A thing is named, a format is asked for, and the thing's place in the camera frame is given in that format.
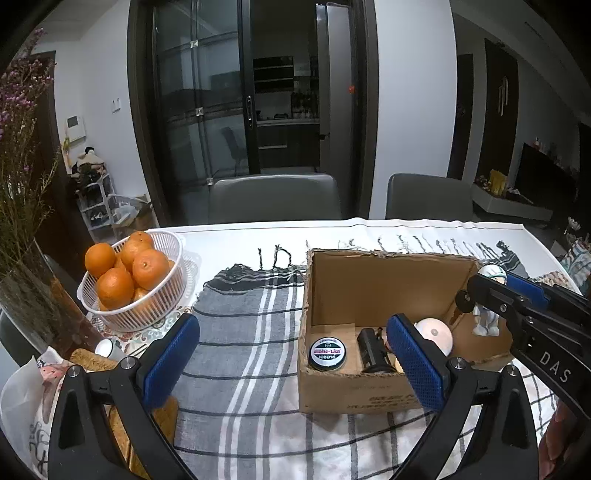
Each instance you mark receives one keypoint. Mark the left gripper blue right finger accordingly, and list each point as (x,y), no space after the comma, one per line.
(445,387)

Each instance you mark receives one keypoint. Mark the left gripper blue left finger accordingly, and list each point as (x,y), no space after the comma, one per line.
(139,386)

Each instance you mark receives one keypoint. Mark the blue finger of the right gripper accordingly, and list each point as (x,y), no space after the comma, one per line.
(489,301)
(534,292)

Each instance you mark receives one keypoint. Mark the round white night light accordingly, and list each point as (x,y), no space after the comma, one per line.
(437,331)

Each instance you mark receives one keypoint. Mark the black power adapter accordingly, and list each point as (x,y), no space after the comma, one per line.
(373,351)

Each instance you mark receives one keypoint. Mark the right hand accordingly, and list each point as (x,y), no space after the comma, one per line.
(555,442)

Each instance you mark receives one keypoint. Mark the small white cylinder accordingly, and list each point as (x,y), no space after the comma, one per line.
(109,349)

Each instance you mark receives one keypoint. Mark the white basket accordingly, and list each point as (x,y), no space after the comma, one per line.
(135,282)

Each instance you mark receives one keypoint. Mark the grey checked table cloth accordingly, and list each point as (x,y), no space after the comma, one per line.
(238,407)

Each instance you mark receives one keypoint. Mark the orange fruit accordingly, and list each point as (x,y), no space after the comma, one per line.
(149,268)
(99,258)
(136,243)
(115,289)

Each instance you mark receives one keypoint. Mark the floral cloth bag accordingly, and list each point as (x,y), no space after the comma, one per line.
(28,402)

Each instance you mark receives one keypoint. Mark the round black tin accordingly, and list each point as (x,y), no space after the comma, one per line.
(327,354)

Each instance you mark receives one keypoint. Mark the right grey chair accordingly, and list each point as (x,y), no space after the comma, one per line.
(425,197)

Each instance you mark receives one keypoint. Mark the grey chair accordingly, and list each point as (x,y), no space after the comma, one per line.
(425,197)
(277,197)

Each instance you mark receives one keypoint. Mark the glass vase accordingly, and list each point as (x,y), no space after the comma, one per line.
(42,310)

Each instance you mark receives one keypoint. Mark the white shoe rack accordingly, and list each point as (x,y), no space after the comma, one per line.
(110,217)

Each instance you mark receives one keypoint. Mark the left grey chair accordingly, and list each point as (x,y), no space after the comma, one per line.
(277,197)

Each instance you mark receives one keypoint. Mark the purple dried flowers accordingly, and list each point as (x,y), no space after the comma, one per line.
(23,186)

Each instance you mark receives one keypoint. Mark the black sliding glass door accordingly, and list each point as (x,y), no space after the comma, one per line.
(225,91)

